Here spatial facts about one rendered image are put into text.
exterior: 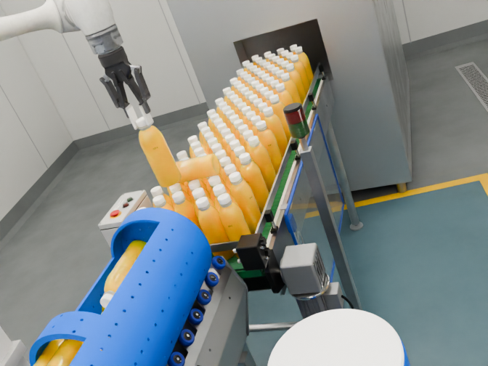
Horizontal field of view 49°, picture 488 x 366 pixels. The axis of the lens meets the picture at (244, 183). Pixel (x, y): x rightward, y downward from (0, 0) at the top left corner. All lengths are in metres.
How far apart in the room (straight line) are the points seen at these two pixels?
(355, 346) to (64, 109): 5.68
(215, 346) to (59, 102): 5.25
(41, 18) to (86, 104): 4.78
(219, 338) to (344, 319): 0.46
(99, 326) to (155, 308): 0.14
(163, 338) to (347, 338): 0.41
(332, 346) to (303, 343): 0.07
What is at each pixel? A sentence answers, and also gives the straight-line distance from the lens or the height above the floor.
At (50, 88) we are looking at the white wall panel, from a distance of 6.49.
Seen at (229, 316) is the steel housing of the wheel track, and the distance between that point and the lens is 1.60.
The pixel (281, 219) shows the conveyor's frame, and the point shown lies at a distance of 1.84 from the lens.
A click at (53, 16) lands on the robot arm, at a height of 1.76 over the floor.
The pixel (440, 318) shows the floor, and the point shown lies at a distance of 2.62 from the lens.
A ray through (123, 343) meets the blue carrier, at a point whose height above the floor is 1.17.
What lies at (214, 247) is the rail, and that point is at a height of 0.97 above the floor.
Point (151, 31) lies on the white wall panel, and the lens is 5.85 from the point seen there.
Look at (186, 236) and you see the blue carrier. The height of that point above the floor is 1.16.
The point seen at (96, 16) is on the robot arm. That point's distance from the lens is 1.49.
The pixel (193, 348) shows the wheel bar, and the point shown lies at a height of 0.93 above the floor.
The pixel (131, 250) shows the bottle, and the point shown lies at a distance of 1.51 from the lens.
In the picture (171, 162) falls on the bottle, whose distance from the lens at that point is 1.62.
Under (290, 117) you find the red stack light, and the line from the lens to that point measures 1.71.
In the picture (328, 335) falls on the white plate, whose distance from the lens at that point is 1.17.
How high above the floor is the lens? 1.85
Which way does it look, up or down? 26 degrees down
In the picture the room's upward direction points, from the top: 21 degrees counter-clockwise
